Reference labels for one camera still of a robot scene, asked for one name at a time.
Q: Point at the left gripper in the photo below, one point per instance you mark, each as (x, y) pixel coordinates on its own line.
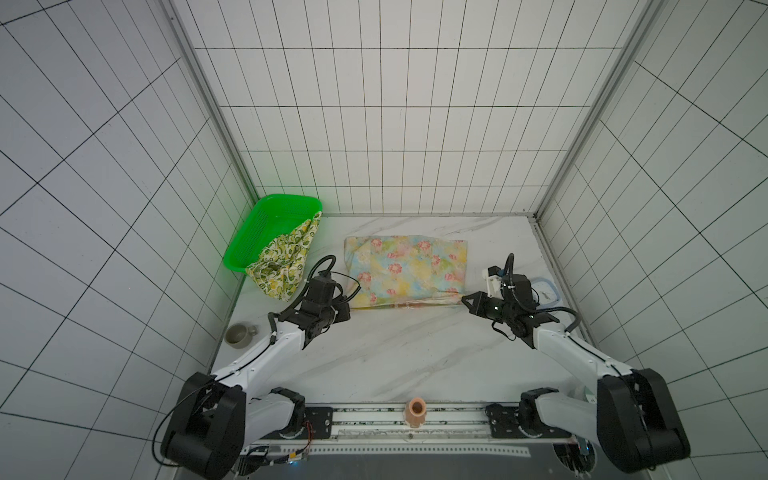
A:
(335, 309)

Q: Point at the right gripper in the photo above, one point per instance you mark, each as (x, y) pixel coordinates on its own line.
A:
(485, 306)

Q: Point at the pastel floral skirt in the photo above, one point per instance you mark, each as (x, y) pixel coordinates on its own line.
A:
(404, 271)

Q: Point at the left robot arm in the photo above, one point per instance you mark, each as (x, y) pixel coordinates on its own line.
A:
(219, 417)

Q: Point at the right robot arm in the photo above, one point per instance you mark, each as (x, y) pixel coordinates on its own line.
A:
(629, 413)

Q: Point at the green lemon print skirt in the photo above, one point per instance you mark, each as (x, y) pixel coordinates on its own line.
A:
(279, 269)

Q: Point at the blue rimmed container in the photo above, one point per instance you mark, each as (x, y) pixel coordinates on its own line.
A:
(545, 293)

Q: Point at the grey ceramic mug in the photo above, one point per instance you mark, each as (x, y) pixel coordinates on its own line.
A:
(240, 335)

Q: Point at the green plastic basket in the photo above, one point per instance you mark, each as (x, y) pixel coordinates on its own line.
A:
(272, 216)

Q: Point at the left electronics board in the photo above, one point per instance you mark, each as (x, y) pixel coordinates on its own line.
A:
(258, 457)

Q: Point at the electronics board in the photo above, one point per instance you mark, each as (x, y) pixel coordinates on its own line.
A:
(258, 457)
(577, 457)

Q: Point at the right electronics board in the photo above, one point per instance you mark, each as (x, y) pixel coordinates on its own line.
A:
(577, 457)

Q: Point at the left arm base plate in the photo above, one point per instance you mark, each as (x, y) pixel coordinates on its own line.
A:
(317, 424)

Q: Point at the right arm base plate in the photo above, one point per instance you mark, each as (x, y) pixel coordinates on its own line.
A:
(503, 424)

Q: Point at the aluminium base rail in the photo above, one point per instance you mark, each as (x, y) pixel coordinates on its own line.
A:
(379, 429)

